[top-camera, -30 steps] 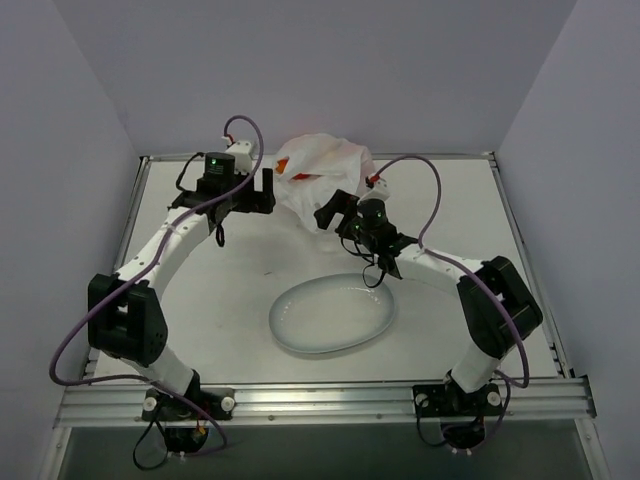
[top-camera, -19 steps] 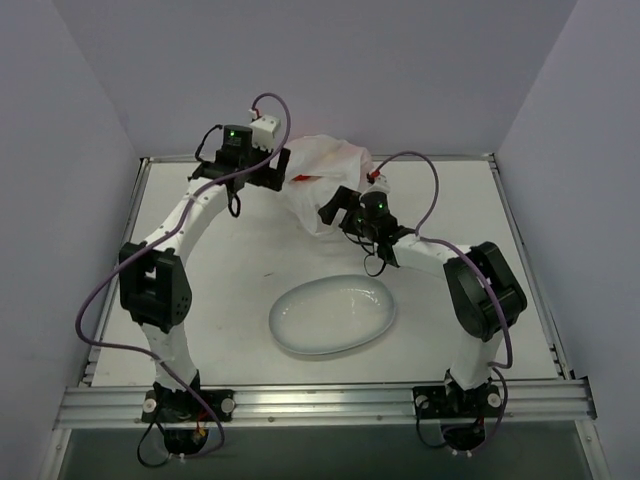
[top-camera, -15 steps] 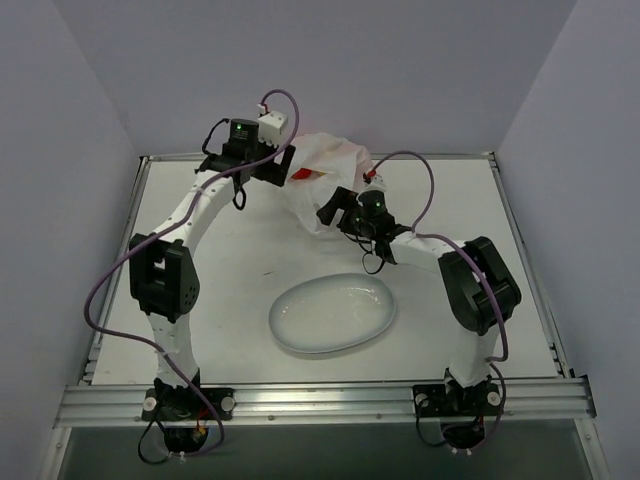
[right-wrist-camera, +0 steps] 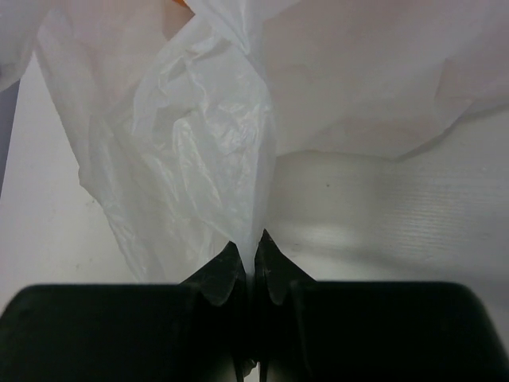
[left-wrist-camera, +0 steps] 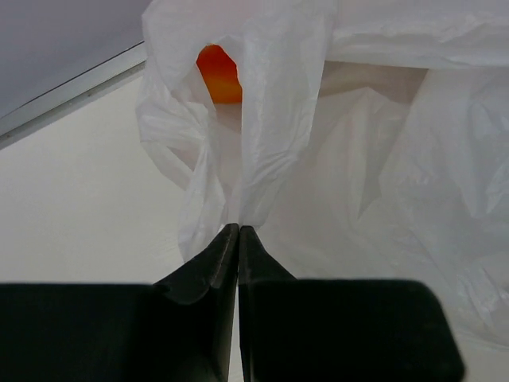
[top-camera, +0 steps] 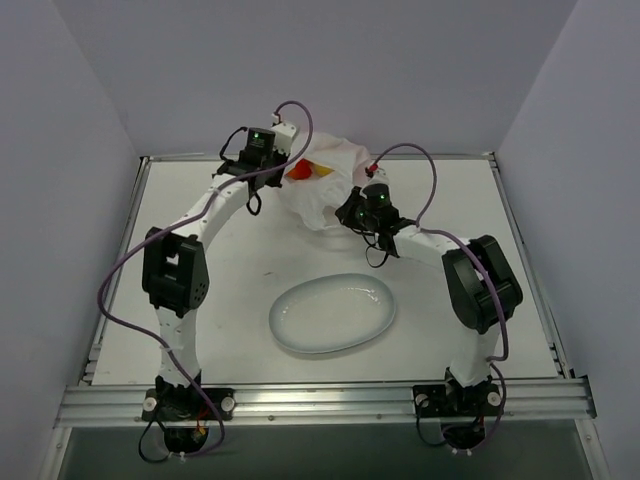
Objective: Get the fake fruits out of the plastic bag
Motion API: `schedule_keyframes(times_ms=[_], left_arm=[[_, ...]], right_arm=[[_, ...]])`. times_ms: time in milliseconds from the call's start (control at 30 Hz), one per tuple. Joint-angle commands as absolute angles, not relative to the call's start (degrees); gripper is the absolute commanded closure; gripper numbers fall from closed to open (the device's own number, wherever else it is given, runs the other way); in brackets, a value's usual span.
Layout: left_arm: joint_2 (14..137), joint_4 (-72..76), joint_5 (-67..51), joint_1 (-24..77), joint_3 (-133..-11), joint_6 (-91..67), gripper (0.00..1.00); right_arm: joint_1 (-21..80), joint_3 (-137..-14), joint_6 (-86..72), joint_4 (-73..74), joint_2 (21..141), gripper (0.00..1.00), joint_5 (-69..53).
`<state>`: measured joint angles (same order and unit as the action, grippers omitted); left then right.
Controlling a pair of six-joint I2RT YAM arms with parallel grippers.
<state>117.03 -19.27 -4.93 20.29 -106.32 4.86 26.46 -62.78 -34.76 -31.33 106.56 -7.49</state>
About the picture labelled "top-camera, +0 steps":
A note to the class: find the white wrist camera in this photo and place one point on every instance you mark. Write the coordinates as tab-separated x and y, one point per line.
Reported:
375	175
285	134

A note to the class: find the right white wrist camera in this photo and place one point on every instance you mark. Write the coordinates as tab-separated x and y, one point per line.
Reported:
375	175

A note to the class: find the white oval plate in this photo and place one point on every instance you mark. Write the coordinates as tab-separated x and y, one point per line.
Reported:
332	313

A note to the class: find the red fake apple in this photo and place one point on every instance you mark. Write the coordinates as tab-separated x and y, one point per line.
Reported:
302	170

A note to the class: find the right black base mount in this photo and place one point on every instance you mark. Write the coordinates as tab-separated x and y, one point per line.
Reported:
468	415

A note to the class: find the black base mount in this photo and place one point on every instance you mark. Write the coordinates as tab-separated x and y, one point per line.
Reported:
468	415
181	415

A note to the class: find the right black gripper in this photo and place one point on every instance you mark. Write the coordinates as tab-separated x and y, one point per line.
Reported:
347	211

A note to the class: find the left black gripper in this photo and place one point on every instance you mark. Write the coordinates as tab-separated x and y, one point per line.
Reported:
275	170

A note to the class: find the yellow fake pear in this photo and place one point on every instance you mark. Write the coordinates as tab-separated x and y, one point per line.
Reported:
321	171

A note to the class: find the aluminium front rail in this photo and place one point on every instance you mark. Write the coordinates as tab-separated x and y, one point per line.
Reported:
326	403

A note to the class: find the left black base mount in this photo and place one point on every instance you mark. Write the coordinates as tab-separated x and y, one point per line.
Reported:
181	415

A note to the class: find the white plastic bag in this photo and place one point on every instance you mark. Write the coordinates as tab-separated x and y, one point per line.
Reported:
315	199

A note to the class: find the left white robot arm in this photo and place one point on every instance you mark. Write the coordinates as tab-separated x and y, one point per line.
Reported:
175	274

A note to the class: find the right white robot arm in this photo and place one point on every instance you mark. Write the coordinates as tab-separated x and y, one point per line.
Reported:
483	290

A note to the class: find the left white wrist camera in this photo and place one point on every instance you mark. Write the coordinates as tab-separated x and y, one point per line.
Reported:
285	134

